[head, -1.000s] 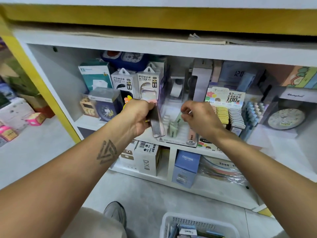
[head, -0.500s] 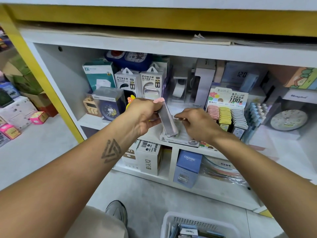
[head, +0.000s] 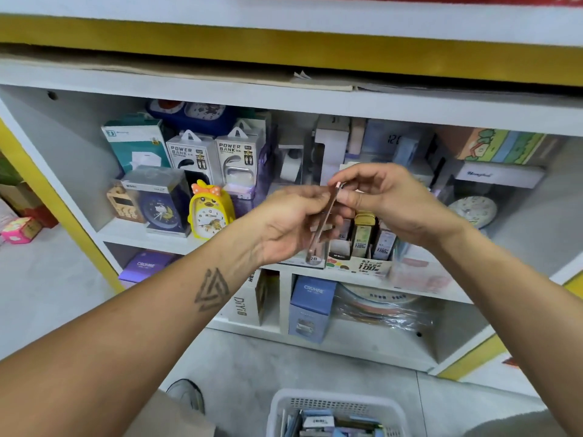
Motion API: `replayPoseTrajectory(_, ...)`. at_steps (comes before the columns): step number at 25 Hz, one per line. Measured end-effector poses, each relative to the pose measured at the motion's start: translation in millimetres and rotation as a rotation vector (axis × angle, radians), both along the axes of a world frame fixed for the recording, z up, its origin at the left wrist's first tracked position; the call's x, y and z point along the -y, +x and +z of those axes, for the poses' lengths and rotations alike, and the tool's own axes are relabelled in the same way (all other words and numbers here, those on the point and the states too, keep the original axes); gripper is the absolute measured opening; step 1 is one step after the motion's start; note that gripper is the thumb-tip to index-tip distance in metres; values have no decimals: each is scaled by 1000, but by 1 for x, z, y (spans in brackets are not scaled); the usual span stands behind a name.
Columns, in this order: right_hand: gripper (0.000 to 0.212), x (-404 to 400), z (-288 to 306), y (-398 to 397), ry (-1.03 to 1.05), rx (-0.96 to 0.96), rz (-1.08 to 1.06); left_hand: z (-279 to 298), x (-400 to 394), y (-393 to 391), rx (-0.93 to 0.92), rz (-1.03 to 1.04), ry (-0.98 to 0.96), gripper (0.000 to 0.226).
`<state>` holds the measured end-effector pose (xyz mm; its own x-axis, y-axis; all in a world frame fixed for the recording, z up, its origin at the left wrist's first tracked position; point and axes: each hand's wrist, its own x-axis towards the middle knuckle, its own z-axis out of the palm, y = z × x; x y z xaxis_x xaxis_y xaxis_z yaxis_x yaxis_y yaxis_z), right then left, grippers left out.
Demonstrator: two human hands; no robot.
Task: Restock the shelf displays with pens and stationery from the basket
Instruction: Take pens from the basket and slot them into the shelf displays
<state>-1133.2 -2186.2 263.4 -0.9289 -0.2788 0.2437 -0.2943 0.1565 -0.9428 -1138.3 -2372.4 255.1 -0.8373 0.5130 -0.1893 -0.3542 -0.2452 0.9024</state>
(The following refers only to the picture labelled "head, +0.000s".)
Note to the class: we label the assorted small colourful boxes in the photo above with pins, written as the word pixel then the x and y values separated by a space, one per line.
pixel 20 214

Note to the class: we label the white plastic basket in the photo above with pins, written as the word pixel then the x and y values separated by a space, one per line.
pixel 282 397

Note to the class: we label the person's left hand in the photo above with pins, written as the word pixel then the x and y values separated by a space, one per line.
pixel 287 227

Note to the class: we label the white tall box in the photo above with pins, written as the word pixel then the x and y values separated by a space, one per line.
pixel 332 141

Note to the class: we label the small tan alarm clock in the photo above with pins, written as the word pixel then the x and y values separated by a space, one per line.
pixel 123 203

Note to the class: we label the grey digital clock box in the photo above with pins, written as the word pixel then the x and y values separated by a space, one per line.
pixel 387 139

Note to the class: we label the clear pink label box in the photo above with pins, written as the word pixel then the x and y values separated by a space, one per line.
pixel 414 273

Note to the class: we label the white refill display box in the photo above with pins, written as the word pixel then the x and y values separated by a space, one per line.
pixel 364 264

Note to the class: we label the clear plastic tray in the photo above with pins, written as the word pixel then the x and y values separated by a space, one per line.
pixel 314 262

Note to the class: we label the tape dispenser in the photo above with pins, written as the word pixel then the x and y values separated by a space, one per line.
pixel 290 164

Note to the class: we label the person's right forearm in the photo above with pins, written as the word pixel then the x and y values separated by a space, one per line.
pixel 519 314

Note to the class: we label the blue small carton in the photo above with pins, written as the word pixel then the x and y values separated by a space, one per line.
pixel 312 314

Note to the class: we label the large white cardboard box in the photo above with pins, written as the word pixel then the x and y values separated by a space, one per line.
pixel 241 303

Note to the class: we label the teal white box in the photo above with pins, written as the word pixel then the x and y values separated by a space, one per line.
pixel 135 144

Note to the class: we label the clear boxed dark clock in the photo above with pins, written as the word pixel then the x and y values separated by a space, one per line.
pixel 157 203

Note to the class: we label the white round clock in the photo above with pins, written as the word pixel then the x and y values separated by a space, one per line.
pixel 475 212

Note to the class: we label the yellow alarm clock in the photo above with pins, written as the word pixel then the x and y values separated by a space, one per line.
pixel 209 214

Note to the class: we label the grey sneaker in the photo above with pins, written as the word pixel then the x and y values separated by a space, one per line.
pixel 186 394

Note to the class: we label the white hanging accessory box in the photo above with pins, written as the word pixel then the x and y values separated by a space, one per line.
pixel 193 157
pixel 241 154

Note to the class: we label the person's right hand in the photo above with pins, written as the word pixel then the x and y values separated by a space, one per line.
pixel 401 203

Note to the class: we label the stack of wrapped discs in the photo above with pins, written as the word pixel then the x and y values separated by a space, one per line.
pixel 383 307

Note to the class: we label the white shelf with yellow trim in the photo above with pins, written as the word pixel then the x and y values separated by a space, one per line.
pixel 301 95

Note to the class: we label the flat cardboard sheets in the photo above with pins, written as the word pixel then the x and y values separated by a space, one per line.
pixel 410 83

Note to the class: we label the pile of lead refill packets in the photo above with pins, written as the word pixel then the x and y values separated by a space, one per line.
pixel 332 424

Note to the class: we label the purple translucent container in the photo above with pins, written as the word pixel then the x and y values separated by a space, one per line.
pixel 260 182

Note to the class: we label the pastel sticky notes pack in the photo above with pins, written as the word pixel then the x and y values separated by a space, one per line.
pixel 501 146

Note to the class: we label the purple box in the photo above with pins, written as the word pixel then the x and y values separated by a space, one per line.
pixel 146 266

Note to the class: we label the white long box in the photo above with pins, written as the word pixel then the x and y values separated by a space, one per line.
pixel 501 174

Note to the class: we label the person's left forearm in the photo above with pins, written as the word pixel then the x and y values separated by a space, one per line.
pixel 118 350

